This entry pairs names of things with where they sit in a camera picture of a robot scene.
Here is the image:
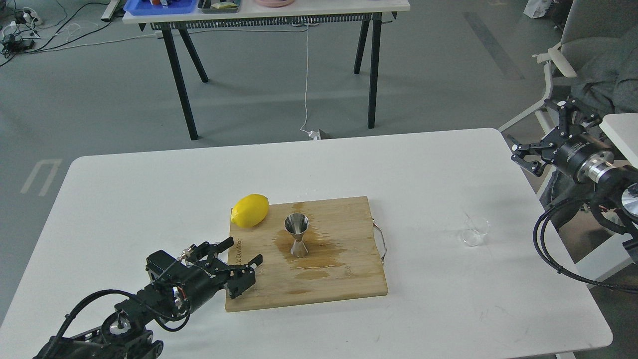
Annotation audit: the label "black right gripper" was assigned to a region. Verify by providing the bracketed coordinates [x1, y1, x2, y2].
[506, 98, 615, 184]

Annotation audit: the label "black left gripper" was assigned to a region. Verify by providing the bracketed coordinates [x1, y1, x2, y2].
[169, 237, 264, 312]

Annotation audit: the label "steel double jigger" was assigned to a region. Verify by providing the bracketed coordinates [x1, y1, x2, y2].
[284, 213, 309, 258]

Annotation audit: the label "small clear glass cup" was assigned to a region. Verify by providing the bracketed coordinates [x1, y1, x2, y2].
[458, 215, 491, 247]

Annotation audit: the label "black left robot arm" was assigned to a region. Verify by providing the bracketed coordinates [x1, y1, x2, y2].
[37, 237, 263, 359]

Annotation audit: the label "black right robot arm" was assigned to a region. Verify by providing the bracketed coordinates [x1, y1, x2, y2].
[508, 99, 637, 294]

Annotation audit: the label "yellow lemon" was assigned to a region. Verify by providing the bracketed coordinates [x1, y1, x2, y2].
[230, 193, 269, 228]

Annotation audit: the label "person in grey clothes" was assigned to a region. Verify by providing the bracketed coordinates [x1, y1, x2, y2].
[540, 26, 638, 207]

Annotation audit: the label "bamboo cutting board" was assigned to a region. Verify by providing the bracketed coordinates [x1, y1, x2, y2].
[225, 197, 388, 312]

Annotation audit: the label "white office chair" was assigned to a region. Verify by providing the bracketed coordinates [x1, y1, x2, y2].
[498, 0, 638, 190]

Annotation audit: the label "grey tray with items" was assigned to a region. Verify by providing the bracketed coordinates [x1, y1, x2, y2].
[196, 0, 242, 14]

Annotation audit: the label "white table black legs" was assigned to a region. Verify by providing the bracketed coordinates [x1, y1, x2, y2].
[123, 0, 411, 140]

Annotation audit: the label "pink bowl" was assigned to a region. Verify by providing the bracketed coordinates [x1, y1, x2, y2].
[255, 0, 295, 7]

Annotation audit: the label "blue plastic tray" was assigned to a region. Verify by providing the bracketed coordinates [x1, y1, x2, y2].
[124, 0, 198, 16]

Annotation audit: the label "white hanging cable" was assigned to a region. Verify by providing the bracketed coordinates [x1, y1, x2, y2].
[299, 25, 330, 141]

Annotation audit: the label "floor cables and plugs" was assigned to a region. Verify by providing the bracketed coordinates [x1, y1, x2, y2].
[0, 0, 125, 68]

